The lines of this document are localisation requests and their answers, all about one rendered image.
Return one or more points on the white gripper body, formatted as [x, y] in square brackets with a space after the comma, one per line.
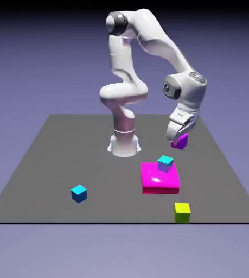
[173, 129]

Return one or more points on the small purple cube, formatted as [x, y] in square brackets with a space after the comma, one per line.
[181, 141]

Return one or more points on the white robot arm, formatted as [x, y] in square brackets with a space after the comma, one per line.
[119, 65]

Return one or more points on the small cyan cube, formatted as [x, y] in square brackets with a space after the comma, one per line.
[165, 163]
[78, 193]

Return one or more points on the small yellow cube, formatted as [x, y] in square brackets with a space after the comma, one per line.
[182, 212]

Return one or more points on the large magenta box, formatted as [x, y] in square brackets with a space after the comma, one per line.
[159, 180]

